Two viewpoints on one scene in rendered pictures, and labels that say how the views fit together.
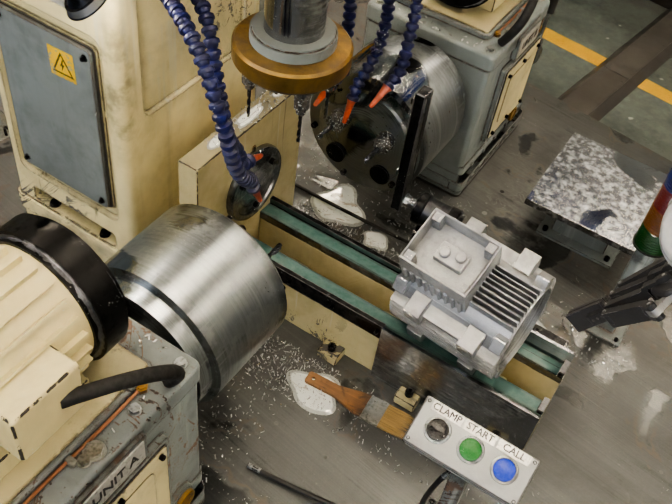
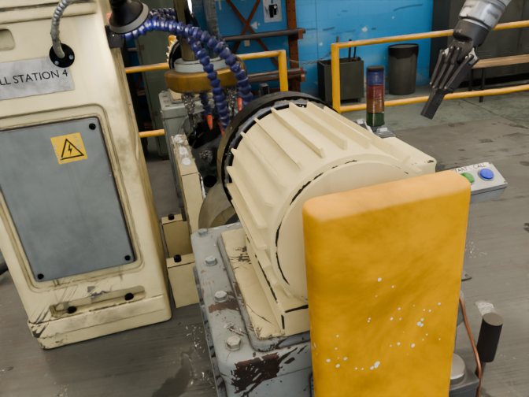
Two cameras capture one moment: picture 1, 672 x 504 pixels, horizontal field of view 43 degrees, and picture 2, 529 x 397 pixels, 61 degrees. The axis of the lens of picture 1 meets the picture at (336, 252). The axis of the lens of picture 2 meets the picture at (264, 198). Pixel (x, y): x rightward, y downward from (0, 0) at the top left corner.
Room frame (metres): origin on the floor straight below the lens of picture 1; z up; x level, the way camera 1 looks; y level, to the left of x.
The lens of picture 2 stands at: (0.16, 0.68, 1.49)
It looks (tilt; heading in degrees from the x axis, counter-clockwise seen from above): 25 degrees down; 322
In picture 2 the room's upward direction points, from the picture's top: 6 degrees counter-clockwise
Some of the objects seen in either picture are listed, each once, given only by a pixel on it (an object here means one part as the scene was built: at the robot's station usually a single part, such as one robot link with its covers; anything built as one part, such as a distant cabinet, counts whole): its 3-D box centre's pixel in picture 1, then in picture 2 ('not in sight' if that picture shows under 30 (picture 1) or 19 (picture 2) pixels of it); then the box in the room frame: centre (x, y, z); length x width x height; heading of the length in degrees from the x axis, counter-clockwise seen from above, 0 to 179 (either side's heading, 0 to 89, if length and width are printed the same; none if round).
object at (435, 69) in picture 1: (395, 104); (216, 145); (1.35, -0.07, 1.04); 0.41 x 0.25 x 0.25; 154
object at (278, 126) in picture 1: (226, 185); (180, 217); (1.12, 0.22, 0.97); 0.30 x 0.11 x 0.34; 154
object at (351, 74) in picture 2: not in sight; (341, 69); (4.09, -3.83, 0.41); 0.52 x 0.47 x 0.82; 56
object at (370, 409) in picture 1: (358, 402); not in sight; (0.81, -0.08, 0.80); 0.21 x 0.05 x 0.01; 69
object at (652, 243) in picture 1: (655, 235); (375, 116); (1.08, -0.54, 1.05); 0.06 x 0.06 x 0.04
